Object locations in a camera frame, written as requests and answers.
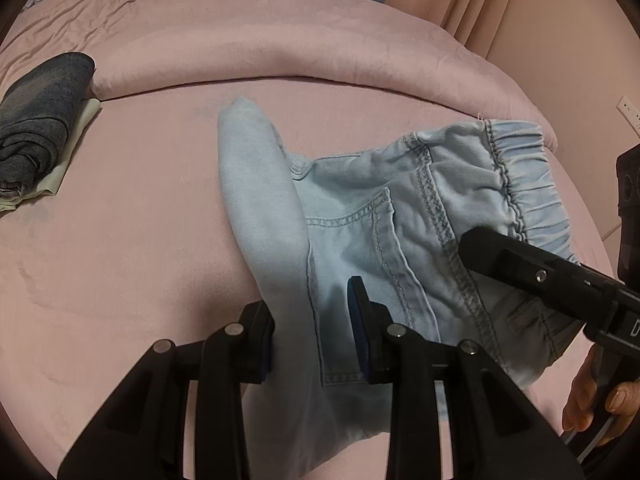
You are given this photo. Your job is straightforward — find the cream folded cloth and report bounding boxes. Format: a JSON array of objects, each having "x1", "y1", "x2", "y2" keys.
[{"x1": 0, "y1": 99, "x2": 104, "y2": 213}]

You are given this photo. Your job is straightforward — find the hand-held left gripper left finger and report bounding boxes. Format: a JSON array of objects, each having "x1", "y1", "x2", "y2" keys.
[{"x1": 56, "y1": 301, "x2": 276, "y2": 480}]

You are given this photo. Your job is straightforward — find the white wall socket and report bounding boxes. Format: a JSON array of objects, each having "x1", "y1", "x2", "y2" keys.
[{"x1": 616, "y1": 94, "x2": 640, "y2": 137}]

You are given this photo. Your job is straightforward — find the light blue denim pants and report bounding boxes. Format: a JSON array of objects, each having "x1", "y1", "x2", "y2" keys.
[{"x1": 217, "y1": 97, "x2": 583, "y2": 477}]

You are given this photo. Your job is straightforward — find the grey cable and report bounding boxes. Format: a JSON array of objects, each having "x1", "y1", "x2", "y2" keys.
[{"x1": 562, "y1": 410, "x2": 617, "y2": 465}]

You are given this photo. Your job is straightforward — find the pink bed sheet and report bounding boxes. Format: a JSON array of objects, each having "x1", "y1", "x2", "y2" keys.
[{"x1": 0, "y1": 0, "x2": 620, "y2": 480}]

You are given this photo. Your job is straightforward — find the pink quilt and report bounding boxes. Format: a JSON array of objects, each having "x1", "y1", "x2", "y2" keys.
[{"x1": 90, "y1": 0, "x2": 561, "y2": 153}]

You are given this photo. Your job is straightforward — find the dark grey folded garment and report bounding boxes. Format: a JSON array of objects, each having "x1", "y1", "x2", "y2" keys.
[{"x1": 0, "y1": 51, "x2": 97, "y2": 197}]

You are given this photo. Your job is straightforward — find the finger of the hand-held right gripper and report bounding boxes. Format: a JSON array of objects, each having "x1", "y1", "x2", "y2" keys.
[{"x1": 458, "y1": 226, "x2": 620, "y2": 325}]

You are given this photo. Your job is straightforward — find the person's right hand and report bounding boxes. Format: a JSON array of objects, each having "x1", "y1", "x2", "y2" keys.
[{"x1": 561, "y1": 344, "x2": 640, "y2": 450}]

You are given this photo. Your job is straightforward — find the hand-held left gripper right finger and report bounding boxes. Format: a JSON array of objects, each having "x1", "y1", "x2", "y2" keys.
[{"x1": 347, "y1": 276, "x2": 587, "y2": 480}]

